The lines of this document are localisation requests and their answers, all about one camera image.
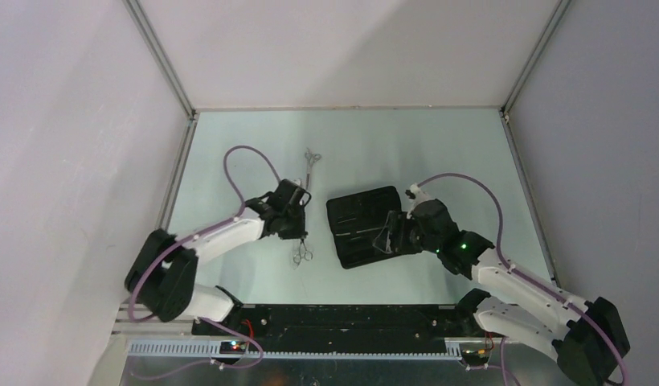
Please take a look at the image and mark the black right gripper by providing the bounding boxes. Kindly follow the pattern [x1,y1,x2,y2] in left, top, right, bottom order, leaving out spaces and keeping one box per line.
[372,211,441,255]

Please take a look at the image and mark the black zippered tool case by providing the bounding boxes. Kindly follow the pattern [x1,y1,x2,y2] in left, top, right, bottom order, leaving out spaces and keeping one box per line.
[325,186,407,269]

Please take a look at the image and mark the silver thinning scissors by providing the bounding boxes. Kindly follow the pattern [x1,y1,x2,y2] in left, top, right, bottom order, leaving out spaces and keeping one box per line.
[292,239,313,268]

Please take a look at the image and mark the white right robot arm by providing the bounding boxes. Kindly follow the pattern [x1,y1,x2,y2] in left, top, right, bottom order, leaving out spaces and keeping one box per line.
[375,199,630,385]

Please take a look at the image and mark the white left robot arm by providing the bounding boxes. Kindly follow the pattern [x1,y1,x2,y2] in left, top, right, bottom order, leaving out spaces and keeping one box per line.
[125,179,312,335]

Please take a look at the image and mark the silver hair scissors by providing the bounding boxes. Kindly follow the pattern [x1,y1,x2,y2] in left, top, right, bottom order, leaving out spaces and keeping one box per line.
[304,148,322,191]

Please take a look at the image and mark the aluminium frame rail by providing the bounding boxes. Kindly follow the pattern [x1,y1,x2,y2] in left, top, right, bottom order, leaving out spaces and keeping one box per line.
[135,114,199,305]

